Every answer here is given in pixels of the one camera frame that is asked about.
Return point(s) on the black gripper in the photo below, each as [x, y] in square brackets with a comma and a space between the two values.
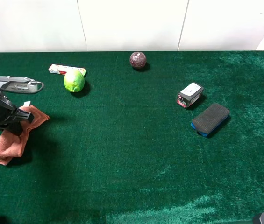
[12, 116]

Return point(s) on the white toothpaste box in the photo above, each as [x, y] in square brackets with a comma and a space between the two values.
[61, 69]

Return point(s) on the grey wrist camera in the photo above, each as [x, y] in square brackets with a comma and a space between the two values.
[21, 85]

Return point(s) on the green lime fruit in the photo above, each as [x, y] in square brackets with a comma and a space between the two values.
[74, 81]

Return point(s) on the dark red ball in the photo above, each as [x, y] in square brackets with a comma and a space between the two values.
[137, 60]

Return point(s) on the black box with labels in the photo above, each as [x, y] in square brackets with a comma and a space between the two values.
[189, 95]

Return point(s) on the black and blue eraser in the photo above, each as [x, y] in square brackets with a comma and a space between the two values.
[206, 122]

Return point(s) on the orange cloth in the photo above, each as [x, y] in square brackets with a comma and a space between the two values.
[12, 145]

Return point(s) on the green felt table cover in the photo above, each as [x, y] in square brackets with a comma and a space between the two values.
[122, 150]

